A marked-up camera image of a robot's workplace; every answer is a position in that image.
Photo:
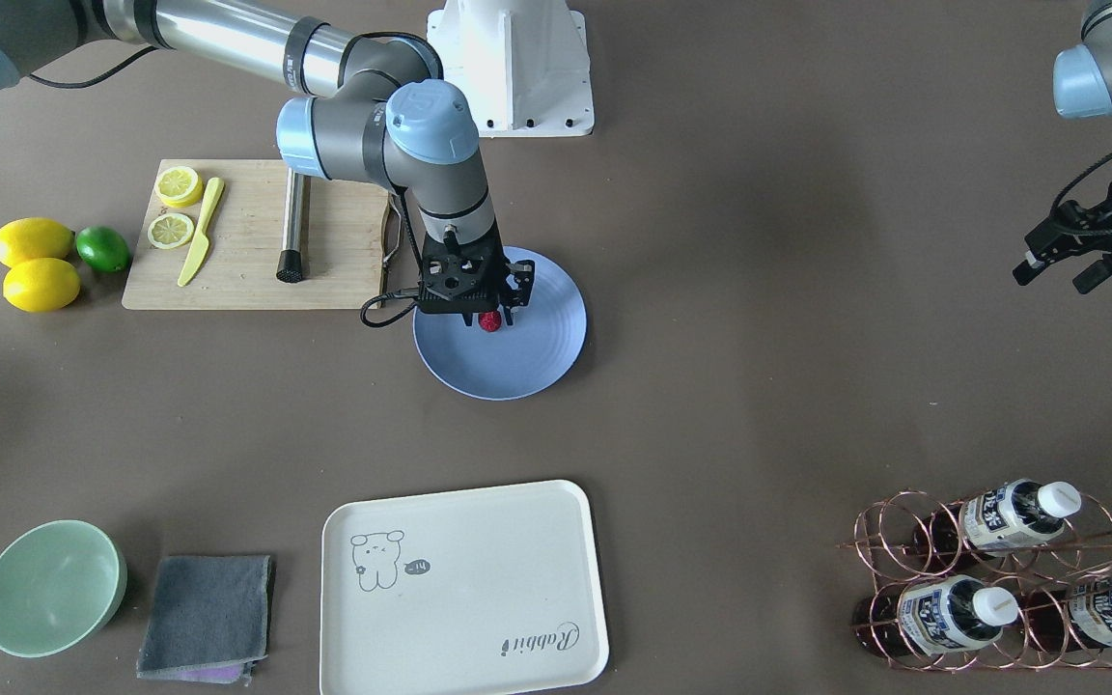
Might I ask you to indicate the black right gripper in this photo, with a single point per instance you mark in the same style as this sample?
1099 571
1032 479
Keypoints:
519 286

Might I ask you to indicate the red strawberry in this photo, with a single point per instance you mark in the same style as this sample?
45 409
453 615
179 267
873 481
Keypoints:
490 321

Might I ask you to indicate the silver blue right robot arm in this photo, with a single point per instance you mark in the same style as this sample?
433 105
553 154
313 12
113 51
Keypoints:
370 108

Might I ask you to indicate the blue round plate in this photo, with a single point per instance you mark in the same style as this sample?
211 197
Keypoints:
517 360

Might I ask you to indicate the wooden cutting board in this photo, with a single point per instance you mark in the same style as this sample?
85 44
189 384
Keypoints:
342 246

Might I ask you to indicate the steel cylinder black tip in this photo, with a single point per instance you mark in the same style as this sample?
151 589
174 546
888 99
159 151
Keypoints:
290 268

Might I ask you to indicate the dark drink bottle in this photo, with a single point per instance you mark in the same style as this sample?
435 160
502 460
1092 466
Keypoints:
954 614
1073 619
1022 514

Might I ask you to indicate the cream rectangular tray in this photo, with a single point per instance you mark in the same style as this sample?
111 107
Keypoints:
493 590

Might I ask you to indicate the yellow plastic knife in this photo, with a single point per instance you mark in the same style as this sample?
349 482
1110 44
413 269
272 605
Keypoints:
199 245

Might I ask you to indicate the lemon half slice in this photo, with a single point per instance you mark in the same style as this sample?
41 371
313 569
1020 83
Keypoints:
179 187

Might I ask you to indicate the green lime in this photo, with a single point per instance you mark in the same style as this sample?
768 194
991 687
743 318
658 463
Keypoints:
102 249

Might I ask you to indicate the grey folded cloth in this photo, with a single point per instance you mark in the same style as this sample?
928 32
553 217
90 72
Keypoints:
209 619

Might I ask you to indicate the yellow lemon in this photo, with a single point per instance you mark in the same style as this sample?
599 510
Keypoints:
32 238
41 285

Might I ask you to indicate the mint green bowl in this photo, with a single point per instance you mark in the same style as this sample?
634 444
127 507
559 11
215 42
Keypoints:
59 583

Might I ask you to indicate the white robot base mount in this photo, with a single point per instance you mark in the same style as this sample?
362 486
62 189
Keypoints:
524 66

